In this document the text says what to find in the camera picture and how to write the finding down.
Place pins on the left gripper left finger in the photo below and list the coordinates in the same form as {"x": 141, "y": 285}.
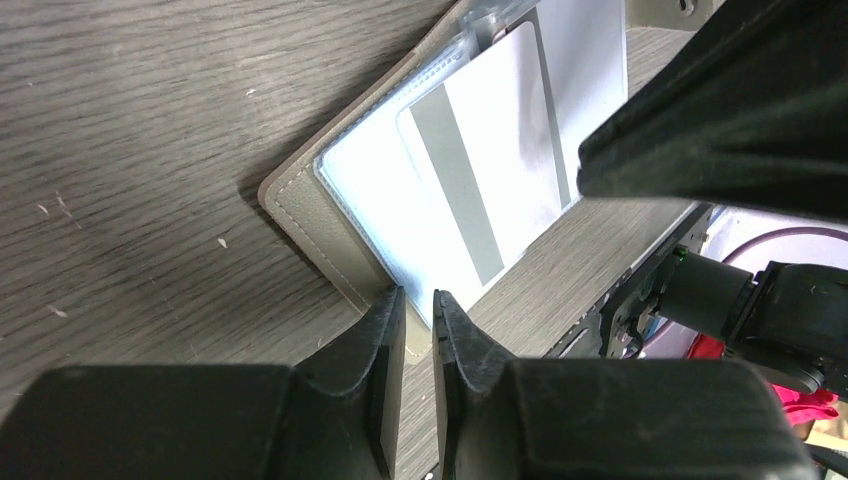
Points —
{"x": 334, "y": 415}

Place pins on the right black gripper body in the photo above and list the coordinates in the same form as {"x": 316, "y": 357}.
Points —
{"x": 752, "y": 113}

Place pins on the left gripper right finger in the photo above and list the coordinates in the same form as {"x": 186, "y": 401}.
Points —
{"x": 505, "y": 417}

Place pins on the white credit card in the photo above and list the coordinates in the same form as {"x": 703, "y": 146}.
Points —
{"x": 584, "y": 54}

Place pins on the striped credit card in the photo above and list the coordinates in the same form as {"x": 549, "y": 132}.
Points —
{"x": 486, "y": 133}

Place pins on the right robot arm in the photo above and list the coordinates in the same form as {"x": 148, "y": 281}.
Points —
{"x": 790, "y": 320}

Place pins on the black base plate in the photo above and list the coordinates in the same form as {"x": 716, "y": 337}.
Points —
{"x": 602, "y": 331}

